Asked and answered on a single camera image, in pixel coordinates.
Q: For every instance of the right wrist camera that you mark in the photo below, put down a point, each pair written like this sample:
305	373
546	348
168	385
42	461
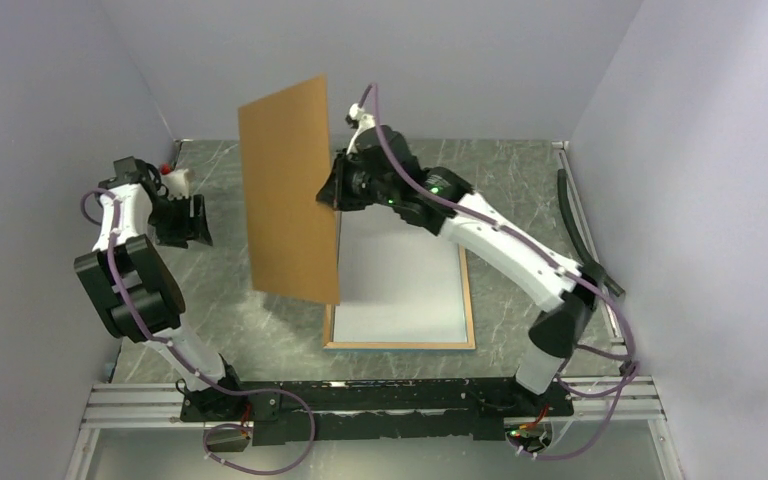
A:
359	121

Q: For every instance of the hot air balloon photo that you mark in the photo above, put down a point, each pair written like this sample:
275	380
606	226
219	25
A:
400	285

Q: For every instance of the brown frame backing board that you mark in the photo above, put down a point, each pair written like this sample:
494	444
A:
286	159

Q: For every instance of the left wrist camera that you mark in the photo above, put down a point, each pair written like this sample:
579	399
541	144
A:
178	182

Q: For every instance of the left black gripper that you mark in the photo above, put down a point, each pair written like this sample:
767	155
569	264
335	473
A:
191	228

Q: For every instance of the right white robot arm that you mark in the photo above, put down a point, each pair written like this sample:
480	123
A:
560	287

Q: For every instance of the aluminium rail frame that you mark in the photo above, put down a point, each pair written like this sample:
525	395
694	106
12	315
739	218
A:
159	406

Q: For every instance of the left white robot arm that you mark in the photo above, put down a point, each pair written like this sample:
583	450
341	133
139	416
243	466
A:
129	285

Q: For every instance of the black mounting base bar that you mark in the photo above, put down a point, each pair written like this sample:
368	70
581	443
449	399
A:
294	411

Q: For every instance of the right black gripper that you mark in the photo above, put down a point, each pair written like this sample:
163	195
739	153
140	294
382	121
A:
334	193

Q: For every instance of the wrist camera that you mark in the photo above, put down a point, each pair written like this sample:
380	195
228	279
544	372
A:
178	182
359	121

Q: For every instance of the wooden picture frame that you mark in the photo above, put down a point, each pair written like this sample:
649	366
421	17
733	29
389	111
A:
424	344

